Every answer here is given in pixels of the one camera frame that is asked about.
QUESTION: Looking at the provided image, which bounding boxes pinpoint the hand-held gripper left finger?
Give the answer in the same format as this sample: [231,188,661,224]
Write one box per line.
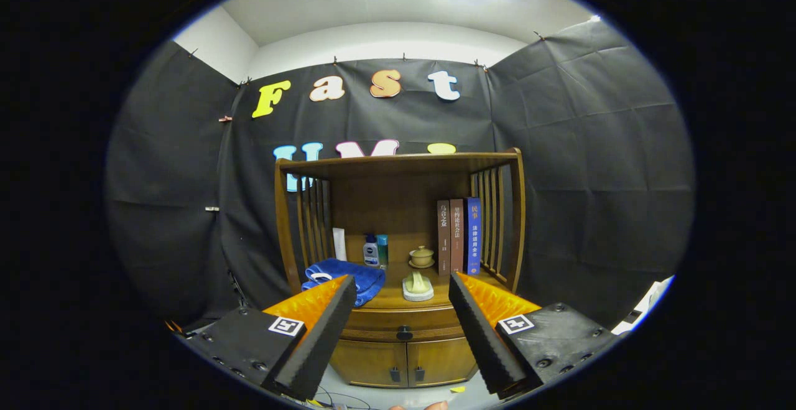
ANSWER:
[174,274,358,402]

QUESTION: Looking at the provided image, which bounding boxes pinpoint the wooden drawer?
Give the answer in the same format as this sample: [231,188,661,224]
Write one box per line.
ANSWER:
[342,307,464,342]

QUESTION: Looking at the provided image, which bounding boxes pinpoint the white sheet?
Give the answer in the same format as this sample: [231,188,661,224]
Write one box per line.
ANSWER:
[613,275,675,335]

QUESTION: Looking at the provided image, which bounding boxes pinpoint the wooden cabinet door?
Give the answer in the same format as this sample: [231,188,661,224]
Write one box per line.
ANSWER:
[330,338,408,388]
[405,338,478,388]

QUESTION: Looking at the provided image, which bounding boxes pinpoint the dark brown book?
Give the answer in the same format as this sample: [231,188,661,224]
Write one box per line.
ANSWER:
[437,200,452,276]

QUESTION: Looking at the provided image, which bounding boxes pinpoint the wooden cabinet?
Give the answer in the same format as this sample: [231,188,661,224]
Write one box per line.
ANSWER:
[274,147,527,389]

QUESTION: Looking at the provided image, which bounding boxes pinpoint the black floor cables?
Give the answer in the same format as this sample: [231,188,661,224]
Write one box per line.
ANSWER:
[308,385,374,410]

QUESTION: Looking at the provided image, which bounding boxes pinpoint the light brown book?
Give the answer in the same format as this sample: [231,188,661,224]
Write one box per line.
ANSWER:
[449,198,466,274]

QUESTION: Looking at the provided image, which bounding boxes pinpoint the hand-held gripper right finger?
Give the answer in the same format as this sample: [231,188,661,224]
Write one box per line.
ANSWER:
[448,272,626,398]

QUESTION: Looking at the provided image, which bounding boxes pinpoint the wooden countertop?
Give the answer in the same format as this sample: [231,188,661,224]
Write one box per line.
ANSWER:
[305,261,511,312]

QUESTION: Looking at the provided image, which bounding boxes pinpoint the blue book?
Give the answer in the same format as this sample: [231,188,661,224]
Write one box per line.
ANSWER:
[463,197,483,276]

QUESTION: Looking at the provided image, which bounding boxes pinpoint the folded blue towel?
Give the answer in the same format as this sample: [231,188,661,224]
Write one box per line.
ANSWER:
[302,258,387,307]

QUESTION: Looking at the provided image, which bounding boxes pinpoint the green soap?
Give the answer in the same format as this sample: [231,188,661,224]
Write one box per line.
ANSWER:
[402,271,435,302]

